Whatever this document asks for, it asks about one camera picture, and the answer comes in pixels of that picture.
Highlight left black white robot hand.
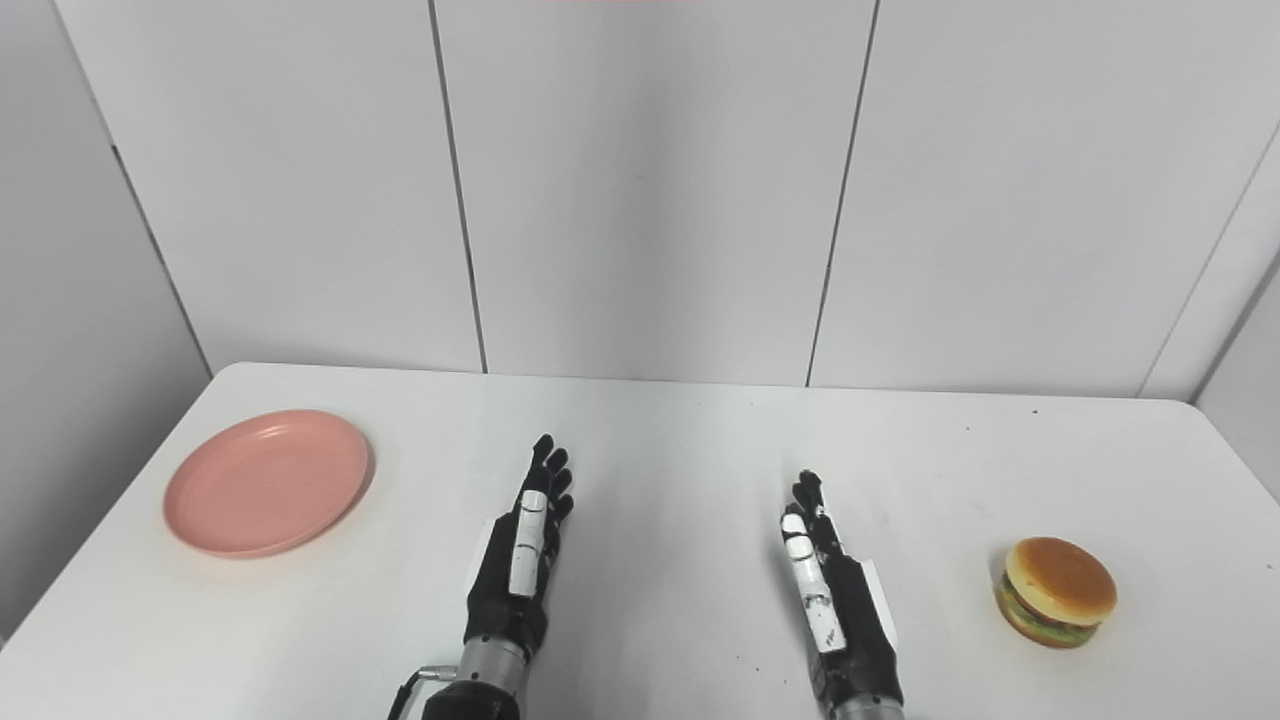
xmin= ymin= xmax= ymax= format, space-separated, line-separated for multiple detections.
xmin=464 ymin=434 xmax=576 ymax=663

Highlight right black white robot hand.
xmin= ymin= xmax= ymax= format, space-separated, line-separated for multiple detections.
xmin=780 ymin=470 xmax=905 ymax=707

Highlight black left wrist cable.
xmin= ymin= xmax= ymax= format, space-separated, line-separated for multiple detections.
xmin=386 ymin=664 xmax=459 ymax=720

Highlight pink round plate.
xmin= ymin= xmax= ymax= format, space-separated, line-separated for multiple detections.
xmin=163 ymin=409 xmax=371 ymax=559

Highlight toy hamburger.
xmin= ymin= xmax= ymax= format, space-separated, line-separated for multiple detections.
xmin=994 ymin=537 xmax=1118 ymax=650

